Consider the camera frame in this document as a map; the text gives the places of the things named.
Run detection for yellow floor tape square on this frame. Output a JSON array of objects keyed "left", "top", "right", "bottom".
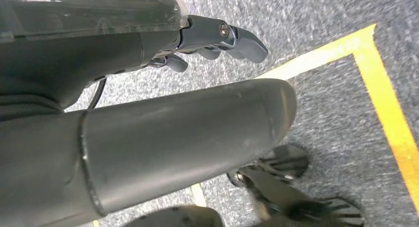
[{"left": 92, "top": 23, "right": 419, "bottom": 227}]

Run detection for dark grey robot leg shell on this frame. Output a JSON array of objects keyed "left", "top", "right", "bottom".
[{"left": 0, "top": 78, "right": 298, "bottom": 227}]

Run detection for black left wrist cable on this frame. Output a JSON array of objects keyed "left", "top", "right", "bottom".
[{"left": 87, "top": 78, "right": 107, "bottom": 110}]

